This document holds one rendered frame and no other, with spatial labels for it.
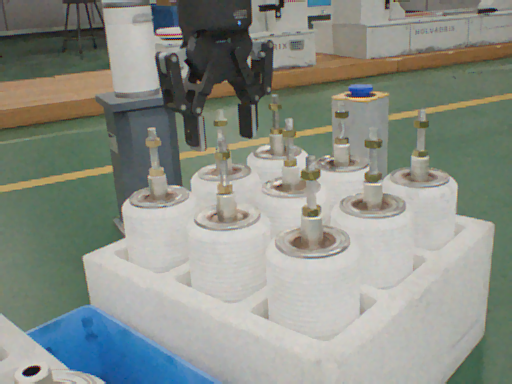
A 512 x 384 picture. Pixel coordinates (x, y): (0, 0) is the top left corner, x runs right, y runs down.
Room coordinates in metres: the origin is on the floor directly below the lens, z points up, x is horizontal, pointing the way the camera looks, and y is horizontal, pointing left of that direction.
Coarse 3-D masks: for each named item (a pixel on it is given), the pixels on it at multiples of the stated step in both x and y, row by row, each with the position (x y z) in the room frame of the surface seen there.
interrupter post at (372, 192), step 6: (366, 186) 0.61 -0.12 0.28; (372, 186) 0.61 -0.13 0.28; (378, 186) 0.61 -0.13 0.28; (366, 192) 0.61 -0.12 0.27; (372, 192) 0.61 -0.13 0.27; (378, 192) 0.61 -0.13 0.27; (366, 198) 0.61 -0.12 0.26; (372, 198) 0.61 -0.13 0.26; (378, 198) 0.61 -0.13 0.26; (366, 204) 0.61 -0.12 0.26; (372, 204) 0.61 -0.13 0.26; (378, 204) 0.61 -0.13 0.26
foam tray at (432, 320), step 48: (480, 240) 0.67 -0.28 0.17; (96, 288) 0.66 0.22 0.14; (144, 288) 0.59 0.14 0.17; (432, 288) 0.57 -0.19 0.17; (480, 288) 0.68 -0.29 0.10; (192, 336) 0.54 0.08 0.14; (240, 336) 0.49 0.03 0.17; (288, 336) 0.47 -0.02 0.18; (336, 336) 0.47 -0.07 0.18; (384, 336) 0.49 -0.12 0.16; (432, 336) 0.57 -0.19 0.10; (480, 336) 0.70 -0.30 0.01
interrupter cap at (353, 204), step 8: (360, 192) 0.65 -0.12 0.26; (344, 200) 0.63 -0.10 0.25; (352, 200) 0.63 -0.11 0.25; (360, 200) 0.63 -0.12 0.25; (384, 200) 0.63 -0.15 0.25; (392, 200) 0.62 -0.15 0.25; (400, 200) 0.62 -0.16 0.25; (344, 208) 0.61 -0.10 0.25; (352, 208) 0.61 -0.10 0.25; (360, 208) 0.61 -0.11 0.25; (384, 208) 0.61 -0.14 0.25; (392, 208) 0.60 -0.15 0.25; (400, 208) 0.60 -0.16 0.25; (360, 216) 0.59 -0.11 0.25; (368, 216) 0.58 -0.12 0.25; (376, 216) 0.58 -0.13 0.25; (384, 216) 0.58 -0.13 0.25; (392, 216) 0.58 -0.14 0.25
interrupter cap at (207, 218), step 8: (208, 208) 0.63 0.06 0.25; (216, 208) 0.63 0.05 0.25; (240, 208) 0.63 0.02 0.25; (248, 208) 0.63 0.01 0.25; (256, 208) 0.62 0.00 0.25; (200, 216) 0.61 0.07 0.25; (208, 216) 0.61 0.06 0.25; (216, 216) 0.61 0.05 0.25; (240, 216) 0.61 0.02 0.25; (248, 216) 0.60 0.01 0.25; (256, 216) 0.60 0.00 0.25; (200, 224) 0.58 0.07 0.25; (208, 224) 0.58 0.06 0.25; (216, 224) 0.58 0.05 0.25; (224, 224) 0.58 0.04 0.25; (232, 224) 0.58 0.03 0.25; (240, 224) 0.58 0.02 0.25; (248, 224) 0.58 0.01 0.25
